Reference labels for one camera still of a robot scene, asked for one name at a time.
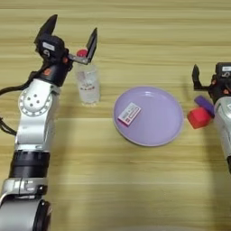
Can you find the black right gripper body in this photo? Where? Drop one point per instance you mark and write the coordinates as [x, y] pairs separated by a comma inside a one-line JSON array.
[[216, 88]]

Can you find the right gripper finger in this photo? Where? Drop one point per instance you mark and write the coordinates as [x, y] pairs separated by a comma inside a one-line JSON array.
[[196, 76]]

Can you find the purple bar block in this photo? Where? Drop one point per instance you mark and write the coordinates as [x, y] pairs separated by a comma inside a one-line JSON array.
[[205, 103]]

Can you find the clear bottle with red cap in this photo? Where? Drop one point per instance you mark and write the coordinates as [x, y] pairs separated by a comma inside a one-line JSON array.
[[87, 85]]

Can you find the red cube block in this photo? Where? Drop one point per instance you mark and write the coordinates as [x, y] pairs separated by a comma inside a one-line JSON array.
[[198, 118]]

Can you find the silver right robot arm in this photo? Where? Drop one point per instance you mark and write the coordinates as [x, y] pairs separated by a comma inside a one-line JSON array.
[[224, 126]]

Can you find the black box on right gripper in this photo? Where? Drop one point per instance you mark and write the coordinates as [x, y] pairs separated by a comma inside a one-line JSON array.
[[224, 71]]

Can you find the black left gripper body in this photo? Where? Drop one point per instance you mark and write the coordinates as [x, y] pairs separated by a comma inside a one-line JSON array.
[[57, 67]]

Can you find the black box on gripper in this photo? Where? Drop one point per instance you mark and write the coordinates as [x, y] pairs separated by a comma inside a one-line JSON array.
[[50, 47], [224, 71]]

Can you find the white and pink eraser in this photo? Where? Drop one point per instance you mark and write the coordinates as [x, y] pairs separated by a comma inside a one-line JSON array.
[[129, 113]]

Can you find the lilac round plate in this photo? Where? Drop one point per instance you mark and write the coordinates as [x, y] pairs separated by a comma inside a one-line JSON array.
[[156, 126]]

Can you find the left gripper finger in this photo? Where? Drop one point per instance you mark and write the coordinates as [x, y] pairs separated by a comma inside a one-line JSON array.
[[48, 27], [92, 45]]

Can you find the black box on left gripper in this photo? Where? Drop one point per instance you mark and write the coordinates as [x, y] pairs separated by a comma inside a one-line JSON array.
[[50, 47]]

